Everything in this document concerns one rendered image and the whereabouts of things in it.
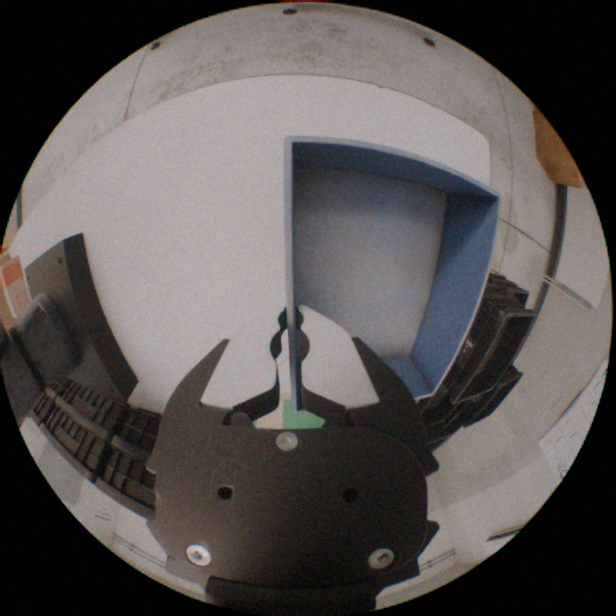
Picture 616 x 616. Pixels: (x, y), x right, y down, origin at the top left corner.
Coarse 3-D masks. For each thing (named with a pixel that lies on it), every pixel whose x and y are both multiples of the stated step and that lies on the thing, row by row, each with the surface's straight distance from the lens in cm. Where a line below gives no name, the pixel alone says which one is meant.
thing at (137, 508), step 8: (104, 488) 48; (112, 488) 47; (112, 496) 46; (120, 496) 45; (120, 504) 45; (128, 504) 44; (136, 504) 43; (136, 512) 43; (144, 512) 42; (152, 512) 41
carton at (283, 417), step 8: (280, 400) 29; (288, 400) 29; (280, 408) 28; (288, 408) 28; (264, 416) 27; (272, 416) 27; (280, 416) 27; (288, 416) 28; (296, 416) 28; (304, 416) 28; (312, 416) 28; (264, 424) 27; (272, 424) 27; (280, 424) 27; (288, 424) 27; (296, 424) 27; (304, 424) 27; (312, 424) 27; (320, 424) 28
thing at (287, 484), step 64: (192, 448) 6; (256, 448) 6; (320, 448) 6; (384, 448) 6; (192, 512) 6; (256, 512) 5; (320, 512) 5; (384, 512) 6; (192, 576) 7; (256, 576) 6; (320, 576) 6; (384, 576) 6
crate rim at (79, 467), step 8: (48, 432) 69; (48, 440) 67; (56, 440) 64; (56, 448) 63; (64, 448) 60; (64, 456) 60; (72, 456) 57; (72, 464) 57; (80, 464) 54; (80, 472) 54; (88, 472) 52; (88, 480) 52; (96, 480) 52
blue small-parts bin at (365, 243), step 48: (288, 144) 10; (336, 144) 10; (288, 192) 10; (336, 192) 17; (384, 192) 18; (432, 192) 21; (480, 192) 17; (288, 240) 10; (336, 240) 17; (384, 240) 18; (432, 240) 21; (480, 240) 18; (288, 288) 10; (336, 288) 18; (384, 288) 20; (432, 288) 22; (480, 288) 18; (288, 336) 12; (384, 336) 23; (432, 336) 22; (432, 384) 23
